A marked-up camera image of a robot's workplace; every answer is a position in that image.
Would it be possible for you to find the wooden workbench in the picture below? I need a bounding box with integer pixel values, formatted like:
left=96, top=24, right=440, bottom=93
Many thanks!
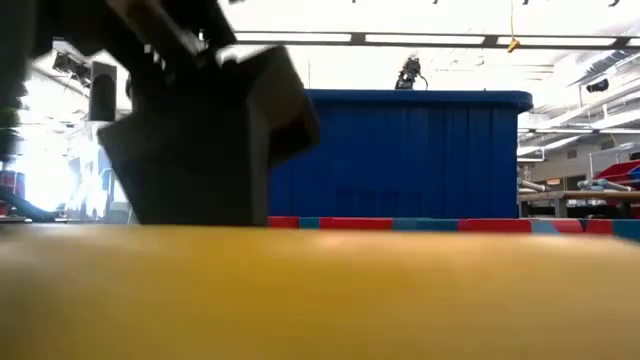
left=519, top=189, right=640, bottom=220

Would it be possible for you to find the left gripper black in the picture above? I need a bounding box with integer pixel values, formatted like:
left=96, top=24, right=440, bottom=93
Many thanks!
left=29, top=0, right=322, bottom=227

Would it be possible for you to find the white metal rack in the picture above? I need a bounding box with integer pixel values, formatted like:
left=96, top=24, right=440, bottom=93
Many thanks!
left=588, top=142, right=640, bottom=176

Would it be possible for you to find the blue plastic bin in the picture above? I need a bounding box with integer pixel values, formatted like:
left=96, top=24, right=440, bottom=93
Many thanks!
left=268, top=88, right=534, bottom=220

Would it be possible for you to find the red storage bin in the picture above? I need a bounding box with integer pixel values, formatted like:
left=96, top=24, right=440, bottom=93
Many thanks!
left=594, top=159, right=640, bottom=184

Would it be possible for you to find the red cube block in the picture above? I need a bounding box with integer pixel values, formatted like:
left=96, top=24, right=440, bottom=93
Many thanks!
left=457, top=218, right=533, bottom=234
left=267, top=216, right=300, bottom=230

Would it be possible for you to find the red rectangular block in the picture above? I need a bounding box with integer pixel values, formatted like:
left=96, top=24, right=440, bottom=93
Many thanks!
left=319, top=216, right=394, bottom=231

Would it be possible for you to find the black spotlight cluster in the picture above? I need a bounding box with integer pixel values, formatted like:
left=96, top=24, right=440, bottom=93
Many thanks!
left=51, top=49, right=92, bottom=87

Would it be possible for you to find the red cylinder block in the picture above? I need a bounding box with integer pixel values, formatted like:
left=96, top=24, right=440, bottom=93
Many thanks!
left=552, top=219, right=584, bottom=235

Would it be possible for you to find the black camera device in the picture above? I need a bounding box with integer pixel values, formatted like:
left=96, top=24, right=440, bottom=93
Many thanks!
left=394, top=55, right=430, bottom=92

